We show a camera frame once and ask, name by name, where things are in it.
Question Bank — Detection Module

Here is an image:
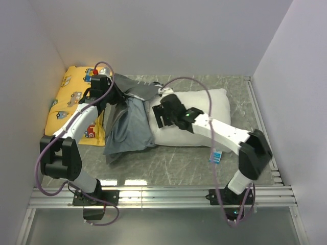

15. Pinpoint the white pillow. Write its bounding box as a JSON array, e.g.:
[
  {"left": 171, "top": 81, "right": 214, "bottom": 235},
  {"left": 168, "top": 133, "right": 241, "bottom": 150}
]
[{"left": 148, "top": 88, "right": 233, "bottom": 153}]

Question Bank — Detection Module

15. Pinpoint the grey striped pillowcase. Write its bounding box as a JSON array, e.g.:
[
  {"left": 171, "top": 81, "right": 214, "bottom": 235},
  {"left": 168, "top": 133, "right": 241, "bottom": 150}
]
[{"left": 103, "top": 74, "right": 163, "bottom": 164}]

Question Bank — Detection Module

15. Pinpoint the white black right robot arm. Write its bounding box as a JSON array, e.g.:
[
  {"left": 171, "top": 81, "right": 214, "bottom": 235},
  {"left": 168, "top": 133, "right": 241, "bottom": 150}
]
[{"left": 152, "top": 93, "right": 273, "bottom": 205}]

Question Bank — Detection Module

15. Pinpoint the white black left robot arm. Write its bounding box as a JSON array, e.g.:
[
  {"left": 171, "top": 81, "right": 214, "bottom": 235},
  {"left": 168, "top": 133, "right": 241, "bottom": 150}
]
[{"left": 35, "top": 75, "right": 125, "bottom": 205}]

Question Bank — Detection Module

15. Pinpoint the yellow car-print pillow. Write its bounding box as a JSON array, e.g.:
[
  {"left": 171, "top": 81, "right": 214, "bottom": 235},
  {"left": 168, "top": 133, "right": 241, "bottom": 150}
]
[{"left": 44, "top": 66, "right": 105, "bottom": 146}]

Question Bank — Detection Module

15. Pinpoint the blue white pillow tag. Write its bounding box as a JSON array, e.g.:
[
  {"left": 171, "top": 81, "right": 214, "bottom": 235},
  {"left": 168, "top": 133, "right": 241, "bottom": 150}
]
[{"left": 209, "top": 149, "right": 223, "bottom": 164}]

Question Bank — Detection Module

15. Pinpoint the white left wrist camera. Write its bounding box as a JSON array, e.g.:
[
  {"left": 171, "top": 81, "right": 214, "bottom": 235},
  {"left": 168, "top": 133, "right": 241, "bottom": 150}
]
[{"left": 93, "top": 67, "right": 112, "bottom": 81}]

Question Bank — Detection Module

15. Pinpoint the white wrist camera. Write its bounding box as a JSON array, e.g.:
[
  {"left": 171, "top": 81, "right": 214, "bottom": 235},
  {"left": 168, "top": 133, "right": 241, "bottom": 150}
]
[
  {"left": 158, "top": 87, "right": 174, "bottom": 97},
  {"left": 93, "top": 67, "right": 112, "bottom": 81}
]

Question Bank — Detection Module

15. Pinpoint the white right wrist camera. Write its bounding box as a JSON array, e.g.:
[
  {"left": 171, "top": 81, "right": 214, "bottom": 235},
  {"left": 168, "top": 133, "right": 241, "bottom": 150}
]
[{"left": 158, "top": 87, "right": 174, "bottom": 97}]

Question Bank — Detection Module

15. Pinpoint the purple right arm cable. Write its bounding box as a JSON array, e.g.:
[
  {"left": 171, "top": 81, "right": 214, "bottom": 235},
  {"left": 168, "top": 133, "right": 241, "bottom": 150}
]
[{"left": 157, "top": 77, "right": 256, "bottom": 228}]

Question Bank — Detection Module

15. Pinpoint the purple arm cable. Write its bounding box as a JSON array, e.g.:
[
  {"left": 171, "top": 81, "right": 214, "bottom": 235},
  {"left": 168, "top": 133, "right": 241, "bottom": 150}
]
[
  {"left": 34, "top": 61, "right": 120, "bottom": 227},
  {"left": 157, "top": 77, "right": 256, "bottom": 228}
]

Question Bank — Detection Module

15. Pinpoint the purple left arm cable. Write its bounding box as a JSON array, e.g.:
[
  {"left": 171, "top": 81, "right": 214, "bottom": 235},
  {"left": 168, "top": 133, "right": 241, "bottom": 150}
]
[{"left": 34, "top": 61, "right": 120, "bottom": 227}]

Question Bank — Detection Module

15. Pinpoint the aluminium mounting rail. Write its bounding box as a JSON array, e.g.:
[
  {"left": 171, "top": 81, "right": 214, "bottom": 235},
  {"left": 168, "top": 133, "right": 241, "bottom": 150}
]
[{"left": 17, "top": 186, "right": 309, "bottom": 244}]

